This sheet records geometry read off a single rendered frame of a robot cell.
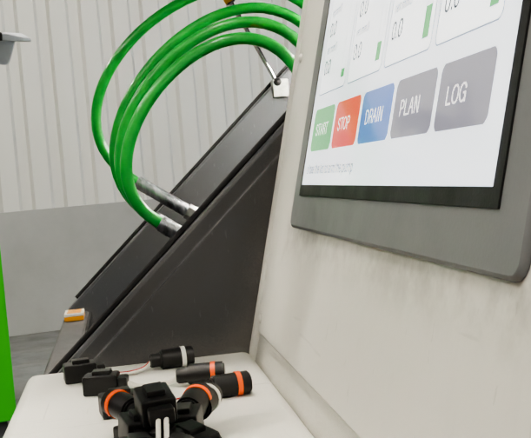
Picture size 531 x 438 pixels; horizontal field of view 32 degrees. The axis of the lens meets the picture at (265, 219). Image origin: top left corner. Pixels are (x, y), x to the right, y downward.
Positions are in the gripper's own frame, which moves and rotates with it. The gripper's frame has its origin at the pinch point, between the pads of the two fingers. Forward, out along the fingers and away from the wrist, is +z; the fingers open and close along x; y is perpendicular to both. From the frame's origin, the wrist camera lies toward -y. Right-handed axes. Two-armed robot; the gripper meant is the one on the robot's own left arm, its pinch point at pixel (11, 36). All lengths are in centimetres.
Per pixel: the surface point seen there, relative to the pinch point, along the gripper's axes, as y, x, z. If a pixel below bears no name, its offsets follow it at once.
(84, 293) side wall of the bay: 44, 33, -6
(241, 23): 1, 81, -15
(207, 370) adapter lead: 32, 106, -42
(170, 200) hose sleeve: 24, 65, -13
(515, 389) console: 19, 147, -63
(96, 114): 12, 58, -21
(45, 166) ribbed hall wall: 79, -494, 308
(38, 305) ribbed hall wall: 191, -485, 293
